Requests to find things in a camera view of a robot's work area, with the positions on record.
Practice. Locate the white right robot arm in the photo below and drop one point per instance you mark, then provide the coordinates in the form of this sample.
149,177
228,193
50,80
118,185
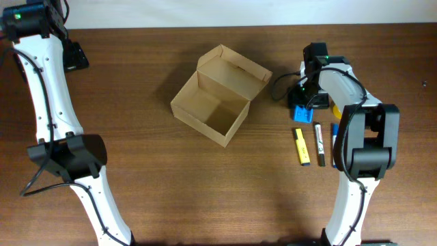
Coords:
366,144

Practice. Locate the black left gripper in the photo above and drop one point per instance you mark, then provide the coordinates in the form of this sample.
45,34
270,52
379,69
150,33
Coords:
77,57

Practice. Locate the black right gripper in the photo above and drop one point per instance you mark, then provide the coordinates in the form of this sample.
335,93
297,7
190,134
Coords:
293,98

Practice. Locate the yellow highlighter pen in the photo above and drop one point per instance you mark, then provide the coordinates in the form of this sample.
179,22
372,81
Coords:
301,147

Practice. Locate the blue whiteboard marker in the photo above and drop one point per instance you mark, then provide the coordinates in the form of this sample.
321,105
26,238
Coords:
334,137

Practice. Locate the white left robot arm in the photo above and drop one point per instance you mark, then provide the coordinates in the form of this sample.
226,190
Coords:
44,52

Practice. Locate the yellow tape roll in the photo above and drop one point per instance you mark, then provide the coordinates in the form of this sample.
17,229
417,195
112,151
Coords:
337,112

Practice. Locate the black whiteboard marker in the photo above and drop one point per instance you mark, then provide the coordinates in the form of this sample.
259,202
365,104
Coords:
320,144

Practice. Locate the brown cardboard box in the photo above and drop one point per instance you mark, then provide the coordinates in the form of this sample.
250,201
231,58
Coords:
216,99

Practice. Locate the blue whiteboard eraser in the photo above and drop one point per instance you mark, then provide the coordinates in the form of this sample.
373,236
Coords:
303,115

